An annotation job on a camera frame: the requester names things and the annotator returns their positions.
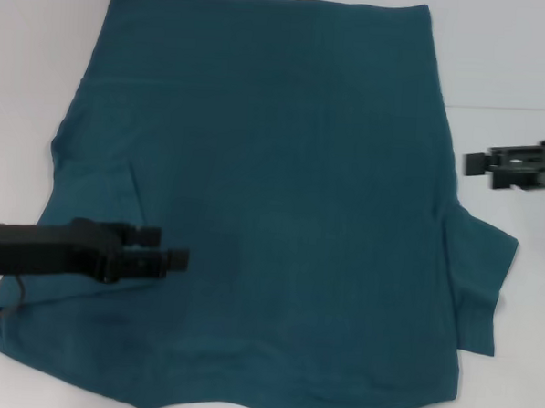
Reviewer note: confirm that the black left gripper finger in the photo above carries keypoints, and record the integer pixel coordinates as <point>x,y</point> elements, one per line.
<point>143,236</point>
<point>150,262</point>

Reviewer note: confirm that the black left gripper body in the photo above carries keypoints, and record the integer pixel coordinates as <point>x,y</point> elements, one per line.
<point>46,249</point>

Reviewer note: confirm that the teal blue t-shirt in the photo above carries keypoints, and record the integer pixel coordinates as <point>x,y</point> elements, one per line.
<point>302,169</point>

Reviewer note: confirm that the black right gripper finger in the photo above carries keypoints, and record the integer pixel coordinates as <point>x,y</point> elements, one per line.
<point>513,179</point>
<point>508,159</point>

